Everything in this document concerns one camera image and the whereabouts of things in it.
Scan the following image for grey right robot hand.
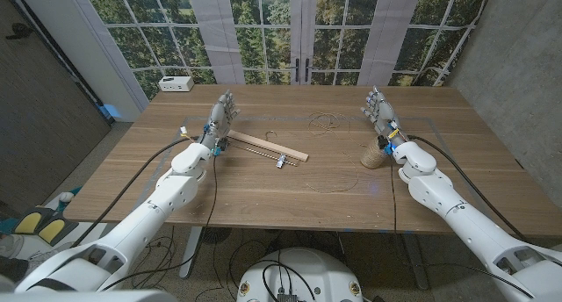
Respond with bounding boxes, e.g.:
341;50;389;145
360;85;409;149

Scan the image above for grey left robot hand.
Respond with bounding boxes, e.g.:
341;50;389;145
199;90;241;150

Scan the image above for jute twine spool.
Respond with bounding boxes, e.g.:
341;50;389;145
360;136;390;170

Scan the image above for wooden hanger with metal hook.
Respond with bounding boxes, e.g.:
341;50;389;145
226;128;310;169

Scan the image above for jute thread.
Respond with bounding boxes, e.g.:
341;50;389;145
305;111;361;195

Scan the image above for white power socket box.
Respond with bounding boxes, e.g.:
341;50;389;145
158;75;195;93

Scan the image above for printed window forest backdrop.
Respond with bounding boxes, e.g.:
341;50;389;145
81;0;495;101

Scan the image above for small blue object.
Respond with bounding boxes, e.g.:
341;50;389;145
98;103;122;119

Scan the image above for black round floor object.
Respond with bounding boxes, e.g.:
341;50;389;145
202;226;233;245

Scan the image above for white table leg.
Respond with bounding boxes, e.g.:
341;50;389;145
178;226;204;280

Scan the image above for grey table leg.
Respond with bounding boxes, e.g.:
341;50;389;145
401;234;429;291

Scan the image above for white and teal device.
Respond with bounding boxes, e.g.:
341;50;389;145
43;186;84;211

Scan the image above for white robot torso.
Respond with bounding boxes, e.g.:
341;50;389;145
235;247;364;302

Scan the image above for dark textured door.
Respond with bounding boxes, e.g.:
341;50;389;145
0;0;112;218

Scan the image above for black and yellow padded object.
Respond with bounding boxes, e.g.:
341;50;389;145
11;205;78;246

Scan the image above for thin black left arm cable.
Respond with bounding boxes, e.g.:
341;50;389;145
99;155;220;292

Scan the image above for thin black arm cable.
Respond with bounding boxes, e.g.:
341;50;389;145
388;155;536;299
99;155;220;292

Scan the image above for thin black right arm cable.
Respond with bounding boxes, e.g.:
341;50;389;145
388;155;536;299

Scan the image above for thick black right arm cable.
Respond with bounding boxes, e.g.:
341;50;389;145
407;135;530;244

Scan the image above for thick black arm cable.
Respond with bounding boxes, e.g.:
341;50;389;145
407;135;530;244
69;136;201;248

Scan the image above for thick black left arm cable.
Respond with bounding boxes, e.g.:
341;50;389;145
69;136;201;248

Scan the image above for black torso cable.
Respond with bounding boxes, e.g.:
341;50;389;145
262;260;317;302

